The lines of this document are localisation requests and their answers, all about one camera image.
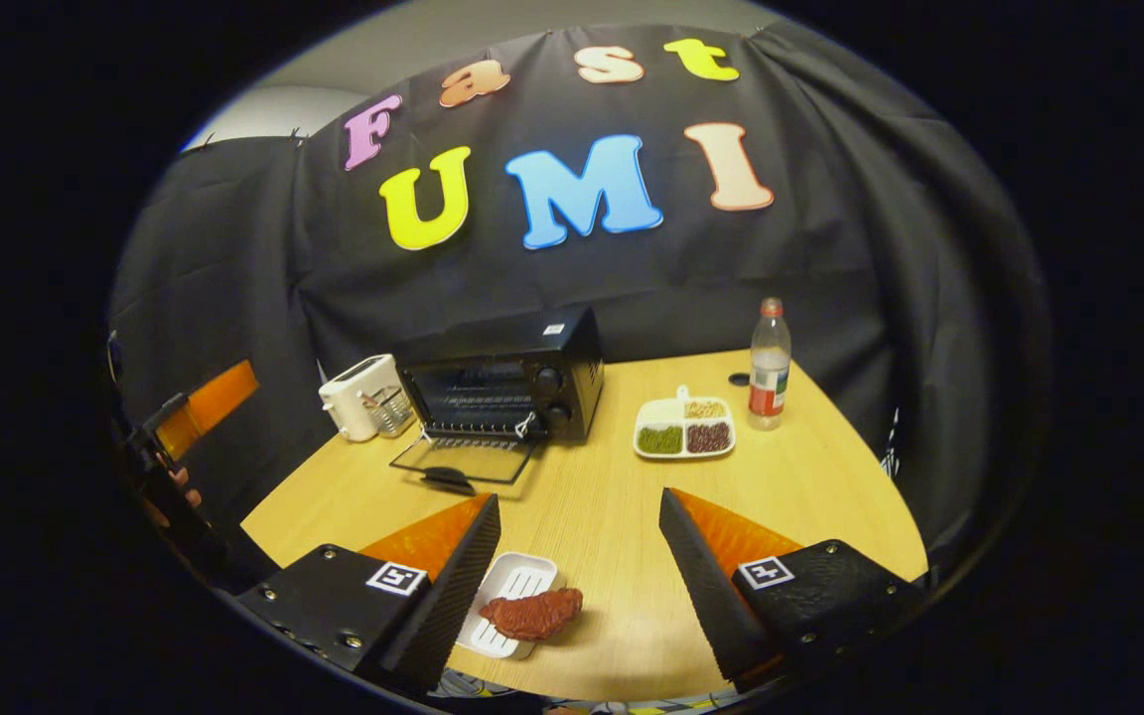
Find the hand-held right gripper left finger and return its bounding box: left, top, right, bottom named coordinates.
left=234, top=494, right=502, bottom=694

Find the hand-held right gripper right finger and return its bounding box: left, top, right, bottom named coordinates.
left=658, top=487, right=930, bottom=686

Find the red meat piece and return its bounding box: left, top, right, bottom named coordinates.
left=479, top=588, right=585, bottom=642

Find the black electric oven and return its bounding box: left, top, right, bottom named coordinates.
left=388, top=306, right=606, bottom=497

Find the white ribbed tray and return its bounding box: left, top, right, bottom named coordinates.
left=455, top=552, right=560, bottom=660

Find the white toaster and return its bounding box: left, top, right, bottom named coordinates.
left=319, top=354, right=404, bottom=443

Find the white divided bean plate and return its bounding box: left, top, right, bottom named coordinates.
left=633, top=385, right=737, bottom=461

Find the clear red label bottle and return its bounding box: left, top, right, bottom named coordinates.
left=748, top=297, right=793, bottom=431

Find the black backdrop cloth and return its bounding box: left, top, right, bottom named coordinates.
left=105, top=25, right=1052, bottom=589

